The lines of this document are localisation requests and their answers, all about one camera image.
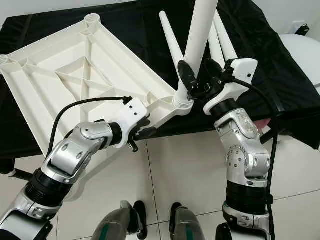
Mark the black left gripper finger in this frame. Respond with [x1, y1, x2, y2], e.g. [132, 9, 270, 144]
[134, 127, 159, 142]

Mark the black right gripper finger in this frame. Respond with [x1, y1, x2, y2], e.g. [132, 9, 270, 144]
[203, 58, 229, 89]
[178, 59, 197, 94]

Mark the white plastic table top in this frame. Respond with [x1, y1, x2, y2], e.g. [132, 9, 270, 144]
[0, 13, 193, 156]

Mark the black tablecloth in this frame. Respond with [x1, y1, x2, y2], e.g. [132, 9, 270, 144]
[0, 0, 320, 176]

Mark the white round appliance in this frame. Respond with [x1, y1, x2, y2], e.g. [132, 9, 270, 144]
[280, 34, 320, 86]

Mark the grey robot right leg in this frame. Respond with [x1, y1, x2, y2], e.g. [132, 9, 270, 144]
[170, 202, 206, 240]

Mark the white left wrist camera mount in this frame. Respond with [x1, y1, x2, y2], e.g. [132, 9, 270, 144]
[112, 97, 150, 149]

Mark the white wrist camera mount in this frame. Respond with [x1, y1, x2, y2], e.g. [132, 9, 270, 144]
[202, 58, 259, 116]
[112, 97, 150, 149]

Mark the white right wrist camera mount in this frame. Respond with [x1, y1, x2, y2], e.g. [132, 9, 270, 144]
[202, 58, 259, 116]

